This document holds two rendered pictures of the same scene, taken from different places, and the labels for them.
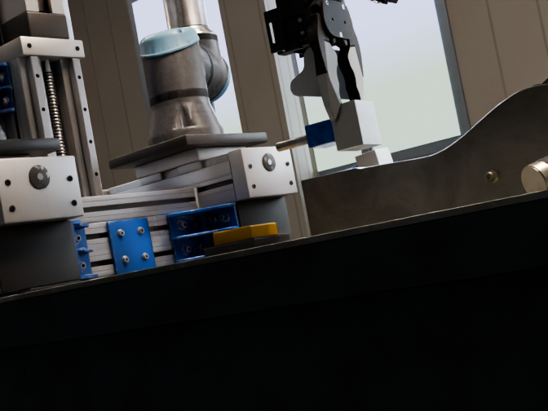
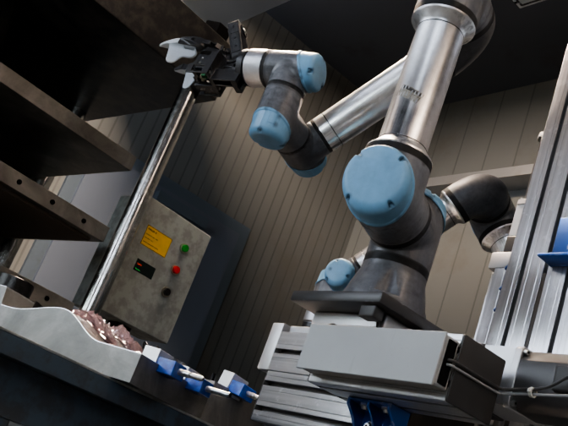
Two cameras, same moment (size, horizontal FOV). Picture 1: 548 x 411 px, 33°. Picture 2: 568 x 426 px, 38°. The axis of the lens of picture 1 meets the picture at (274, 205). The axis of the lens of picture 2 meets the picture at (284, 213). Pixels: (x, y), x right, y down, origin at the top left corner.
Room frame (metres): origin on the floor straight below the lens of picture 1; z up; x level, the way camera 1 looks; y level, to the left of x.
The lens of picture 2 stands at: (3.15, 0.32, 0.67)
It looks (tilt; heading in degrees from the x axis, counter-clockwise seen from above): 20 degrees up; 196
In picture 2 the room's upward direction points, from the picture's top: 21 degrees clockwise
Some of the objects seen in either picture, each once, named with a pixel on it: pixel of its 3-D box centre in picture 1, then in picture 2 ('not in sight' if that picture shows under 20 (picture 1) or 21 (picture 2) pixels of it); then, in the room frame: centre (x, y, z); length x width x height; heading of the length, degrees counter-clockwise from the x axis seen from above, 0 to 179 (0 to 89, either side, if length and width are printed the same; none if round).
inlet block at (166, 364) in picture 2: not in sight; (174, 370); (1.71, -0.20, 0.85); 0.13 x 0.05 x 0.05; 74
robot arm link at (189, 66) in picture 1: (174, 63); (406, 229); (1.80, 0.14, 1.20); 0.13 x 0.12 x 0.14; 165
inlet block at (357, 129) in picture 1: (321, 134); not in sight; (1.13, -0.07, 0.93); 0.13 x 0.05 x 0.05; 57
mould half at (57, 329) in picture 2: not in sight; (81, 346); (1.59, -0.44, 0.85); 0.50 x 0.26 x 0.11; 74
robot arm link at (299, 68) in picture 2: not in sight; (293, 72); (1.86, -0.14, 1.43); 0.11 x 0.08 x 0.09; 75
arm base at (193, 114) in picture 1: (183, 121); (388, 291); (1.80, 0.14, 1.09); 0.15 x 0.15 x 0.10
